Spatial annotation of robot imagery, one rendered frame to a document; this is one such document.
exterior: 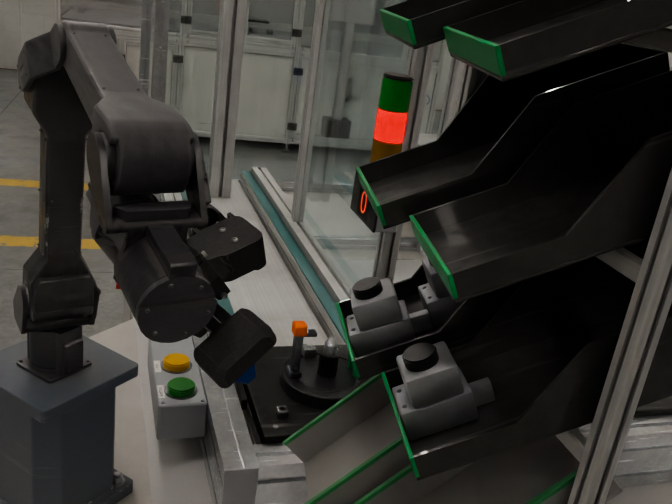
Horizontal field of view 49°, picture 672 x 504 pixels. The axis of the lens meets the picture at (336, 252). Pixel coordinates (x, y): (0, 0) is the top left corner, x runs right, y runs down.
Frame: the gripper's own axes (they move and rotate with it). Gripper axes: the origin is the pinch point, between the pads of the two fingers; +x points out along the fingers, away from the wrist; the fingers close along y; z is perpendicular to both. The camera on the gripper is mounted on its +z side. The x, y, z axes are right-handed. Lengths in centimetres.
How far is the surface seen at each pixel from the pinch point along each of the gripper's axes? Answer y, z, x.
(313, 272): 53, 32, 64
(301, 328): 17.6, 13.3, 30.6
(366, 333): -6.4, 11.7, 7.9
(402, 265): 61, 59, 95
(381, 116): 31, 46, 22
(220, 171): 112, 44, 73
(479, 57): -15.8, 24.0, -20.3
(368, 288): -5.1, 14.5, 4.5
